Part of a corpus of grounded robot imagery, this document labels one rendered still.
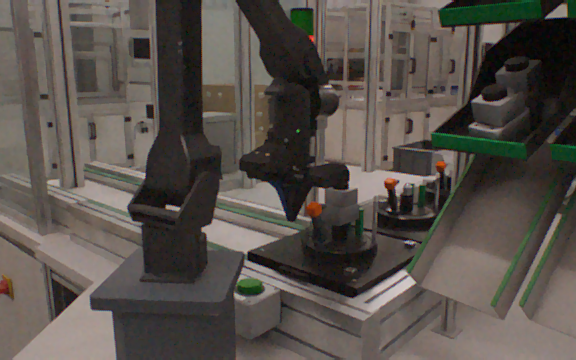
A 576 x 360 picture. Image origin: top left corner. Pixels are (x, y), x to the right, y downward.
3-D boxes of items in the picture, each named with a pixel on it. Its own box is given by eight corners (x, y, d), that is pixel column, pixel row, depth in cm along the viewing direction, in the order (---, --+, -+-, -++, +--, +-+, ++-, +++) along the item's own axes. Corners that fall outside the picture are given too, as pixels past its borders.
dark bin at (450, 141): (526, 162, 57) (519, 106, 54) (433, 148, 67) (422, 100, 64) (617, 62, 70) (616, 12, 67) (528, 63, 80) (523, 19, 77)
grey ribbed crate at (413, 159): (495, 203, 252) (499, 159, 247) (389, 184, 292) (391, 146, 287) (519, 188, 283) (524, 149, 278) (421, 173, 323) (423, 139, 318)
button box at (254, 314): (250, 341, 72) (249, 303, 71) (166, 298, 85) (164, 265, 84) (281, 323, 77) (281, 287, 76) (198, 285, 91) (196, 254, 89)
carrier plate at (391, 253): (357, 300, 74) (357, 287, 73) (246, 261, 89) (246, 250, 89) (428, 256, 91) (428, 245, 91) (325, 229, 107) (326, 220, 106)
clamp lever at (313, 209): (323, 245, 84) (313, 209, 81) (314, 242, 86) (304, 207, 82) (334, 233, 86) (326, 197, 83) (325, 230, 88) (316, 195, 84)
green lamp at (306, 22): (303, 35, 99) (303, 10, 98) (285, 36, 102) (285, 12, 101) (318, 36, 102) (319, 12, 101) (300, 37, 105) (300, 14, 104)
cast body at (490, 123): (498, 153, 60) (491, 103, 57) (470, 146, 64) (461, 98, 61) (541, 122, 63) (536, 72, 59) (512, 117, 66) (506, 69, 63)
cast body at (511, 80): (526, 119, 65) (520, 70, 61) (495, 117, 68) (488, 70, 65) (554, 91, 68) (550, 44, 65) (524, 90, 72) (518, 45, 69)
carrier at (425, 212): (431, 254, 93) (436, 190, 90) (329, 228, 108) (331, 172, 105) (478, 224, 110) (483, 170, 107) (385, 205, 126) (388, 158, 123)
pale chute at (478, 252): (504, 321, 60) (493, 305, 58) (417, 286, 70) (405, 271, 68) (589, 148, 68) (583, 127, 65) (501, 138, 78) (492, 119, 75)
